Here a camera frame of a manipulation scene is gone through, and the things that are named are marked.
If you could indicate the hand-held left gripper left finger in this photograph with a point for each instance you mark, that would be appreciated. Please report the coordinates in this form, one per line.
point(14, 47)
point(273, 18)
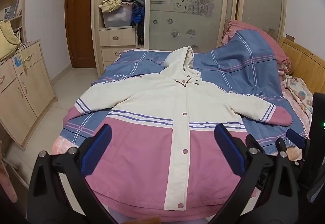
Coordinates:
point(97, 147)

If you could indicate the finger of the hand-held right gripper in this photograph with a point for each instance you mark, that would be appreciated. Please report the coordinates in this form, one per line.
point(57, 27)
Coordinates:
point(254, 140)
point(295, 139)

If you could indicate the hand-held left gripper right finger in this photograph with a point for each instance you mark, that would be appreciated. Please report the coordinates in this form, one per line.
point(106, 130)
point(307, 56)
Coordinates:
point(229, 147)

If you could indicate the white and pink hooded jacket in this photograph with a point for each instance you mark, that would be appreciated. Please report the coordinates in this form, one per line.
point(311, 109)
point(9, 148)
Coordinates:
point(152, 152)

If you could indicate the grey folded clothes pile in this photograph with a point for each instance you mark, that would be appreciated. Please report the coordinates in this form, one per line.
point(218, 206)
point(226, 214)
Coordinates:
point(134, 0)

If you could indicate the floral blanket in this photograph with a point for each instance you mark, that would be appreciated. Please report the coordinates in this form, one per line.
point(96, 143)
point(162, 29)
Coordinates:
point(299, 89)

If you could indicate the wooden headboard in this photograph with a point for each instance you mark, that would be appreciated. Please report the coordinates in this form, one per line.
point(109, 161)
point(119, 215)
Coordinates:
point(304, 61)

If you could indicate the blue plaid bed cover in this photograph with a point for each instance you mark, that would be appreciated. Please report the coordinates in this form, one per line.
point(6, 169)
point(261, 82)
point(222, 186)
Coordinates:
point(228, 66)

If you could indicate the wardrobe drawer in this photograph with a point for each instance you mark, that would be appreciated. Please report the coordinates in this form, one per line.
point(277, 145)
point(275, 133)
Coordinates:
point(110, 66)
point(118, 37)
point(116, 53)

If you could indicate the light wood low cabinet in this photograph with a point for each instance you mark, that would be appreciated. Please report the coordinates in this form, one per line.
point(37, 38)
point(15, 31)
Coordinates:
point(28, 86)

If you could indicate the pink fluffy cloth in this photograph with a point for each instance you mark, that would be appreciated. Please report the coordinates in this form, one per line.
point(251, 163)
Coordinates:
point(7, 180)

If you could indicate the pink quilt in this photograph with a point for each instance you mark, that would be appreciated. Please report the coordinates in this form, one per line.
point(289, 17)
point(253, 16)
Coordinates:
point(256, 29)

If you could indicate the blue sticker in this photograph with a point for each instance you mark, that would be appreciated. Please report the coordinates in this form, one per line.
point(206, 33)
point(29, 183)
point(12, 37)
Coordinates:
point(17, 62)

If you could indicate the black cloth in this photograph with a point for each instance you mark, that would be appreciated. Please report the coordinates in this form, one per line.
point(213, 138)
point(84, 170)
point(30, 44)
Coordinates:
point(140, 34)

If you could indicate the light wood wardrobe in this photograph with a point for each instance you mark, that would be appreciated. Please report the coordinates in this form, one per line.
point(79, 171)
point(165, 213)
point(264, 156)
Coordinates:
point(96, 23)

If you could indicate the brown wooden door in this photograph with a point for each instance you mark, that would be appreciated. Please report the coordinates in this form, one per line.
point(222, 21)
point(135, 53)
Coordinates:
point(81, 23)

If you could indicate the flower print glass sliding door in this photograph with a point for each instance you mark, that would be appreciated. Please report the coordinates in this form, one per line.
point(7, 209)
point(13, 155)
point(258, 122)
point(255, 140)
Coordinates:
point(177, 31)

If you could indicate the clear plastic storage box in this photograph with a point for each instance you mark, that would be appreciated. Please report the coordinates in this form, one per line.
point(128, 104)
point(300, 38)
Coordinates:
point(119, 18)

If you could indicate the royal blue cloth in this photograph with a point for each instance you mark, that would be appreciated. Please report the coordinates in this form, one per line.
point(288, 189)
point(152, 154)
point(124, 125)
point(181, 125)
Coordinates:
point(137, 15)

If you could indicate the yellow bag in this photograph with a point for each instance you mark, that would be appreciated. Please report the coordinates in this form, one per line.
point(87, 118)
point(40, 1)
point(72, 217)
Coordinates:
point(7, 38)

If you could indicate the yellow crumpled cloth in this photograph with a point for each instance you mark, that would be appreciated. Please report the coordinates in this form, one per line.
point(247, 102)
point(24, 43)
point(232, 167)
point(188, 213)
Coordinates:
point(110, 4)

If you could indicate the grey wall plate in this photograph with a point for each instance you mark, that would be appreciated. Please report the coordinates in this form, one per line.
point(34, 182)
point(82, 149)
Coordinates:
point(290, 37)

